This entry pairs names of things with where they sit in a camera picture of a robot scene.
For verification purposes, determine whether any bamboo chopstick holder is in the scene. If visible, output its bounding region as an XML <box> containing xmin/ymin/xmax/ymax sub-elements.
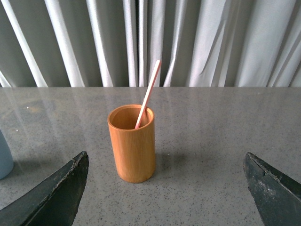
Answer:
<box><xmin>107</xmin><ymin>104</ymin><xmax>156</xmax><ymax>183</ymax></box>

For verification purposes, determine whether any blue plastic cup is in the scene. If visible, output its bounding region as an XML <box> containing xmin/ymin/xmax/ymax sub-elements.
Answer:
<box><xmin>0</xmin><ymin>132</ymin><xmax>14</xmax><ymax>179</ymax></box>

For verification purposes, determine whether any grey pleated curtain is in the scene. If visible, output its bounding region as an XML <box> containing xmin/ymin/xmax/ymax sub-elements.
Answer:
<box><xmin>0</xmin><ymin>0</ymin><xmax>301</xmax><ymax>87</ymax></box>

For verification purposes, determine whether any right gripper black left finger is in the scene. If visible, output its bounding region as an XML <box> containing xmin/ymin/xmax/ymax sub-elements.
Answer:
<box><xmin>0</xmin><ymin>152</ymin><xmax>89</xmax><ymax>226</ymax></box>

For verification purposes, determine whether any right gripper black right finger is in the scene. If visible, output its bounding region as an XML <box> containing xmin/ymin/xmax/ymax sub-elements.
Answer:
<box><xmin>243</xmin><ymin>152</ymin><xmax>301</xmax><ymax>226</ymax></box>

